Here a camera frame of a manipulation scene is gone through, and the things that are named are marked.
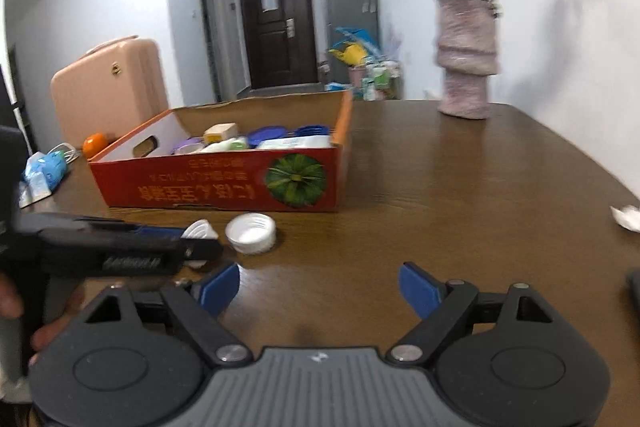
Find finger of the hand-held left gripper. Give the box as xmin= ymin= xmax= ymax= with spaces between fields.
xmin=42 ymin=234 xmax=224 ymax=279
xmin=75 ymin=216 xmax=185 ymax=241

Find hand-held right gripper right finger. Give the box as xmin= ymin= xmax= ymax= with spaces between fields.
xmin=390 ymin=263 xmax=553 ymax=365

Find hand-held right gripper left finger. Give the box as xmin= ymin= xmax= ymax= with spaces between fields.
xmin=85 ymin=263 xmax=251 ymax=367

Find white threaded bottle cap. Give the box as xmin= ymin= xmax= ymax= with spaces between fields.
xmin=182 ymin=219 xmax=220 ymax=269
xmin=224 ymin=212 xmax=277 ymax=255

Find orange cardboard box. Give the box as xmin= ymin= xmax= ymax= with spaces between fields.
xmin=88 ymin=89 xmax=354 ymax=213

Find blue round lid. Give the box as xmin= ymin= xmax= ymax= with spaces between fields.
xmin=247 ymin=126 xmax=290 ymax=147
xmin=294 ymin=123 xmax=335 ymax=138

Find person's left hand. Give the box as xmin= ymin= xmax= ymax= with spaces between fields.
xmin=0 ymin=269 xmax=87 ymax=368

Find blue tissue pack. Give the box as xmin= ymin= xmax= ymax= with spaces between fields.
xmin=21 ymin=151 xmax=69 ymax=208

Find purple round lid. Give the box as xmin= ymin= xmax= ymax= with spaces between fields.
xmin=172 ymin=137 xmax=204 ymax=156

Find orange fruit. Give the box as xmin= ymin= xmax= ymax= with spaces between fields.
xmin=82 ymin=132 xmax=109 ymax=158

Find white green bottle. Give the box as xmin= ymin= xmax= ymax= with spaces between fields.
xmin=204 ymin=137 xmax=249 ymax=153

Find pink suitcase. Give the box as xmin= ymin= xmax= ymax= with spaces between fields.
xmin=50 ymin=35 xmax=169 ymax=151

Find white flat packet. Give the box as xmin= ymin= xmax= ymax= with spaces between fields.
xmin=259 ymin=134 xmax=334 ymax=150

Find crumpled white paper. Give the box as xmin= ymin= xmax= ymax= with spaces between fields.
xmin=609 ymin=205 xmax=640 ymax=234

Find pink textured vase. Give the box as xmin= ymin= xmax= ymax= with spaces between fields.
xmin=433 ymin=0 xmax=502 ymax=120

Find dark wooden door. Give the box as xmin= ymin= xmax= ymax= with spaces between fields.
xmin=237 ymin=0 xmax=321 ymax=90

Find yellow watering can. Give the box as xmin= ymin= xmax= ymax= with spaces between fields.
xmin=328 ymin=43 xmax=369 ymax=68

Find blue folding rack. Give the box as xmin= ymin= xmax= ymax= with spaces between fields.
xmin=334 ymin=26 xmax=379 ymax=51

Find white cable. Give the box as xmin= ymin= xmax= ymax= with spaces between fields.
xmin=49 ymin=143 xmax=79 ymax=164

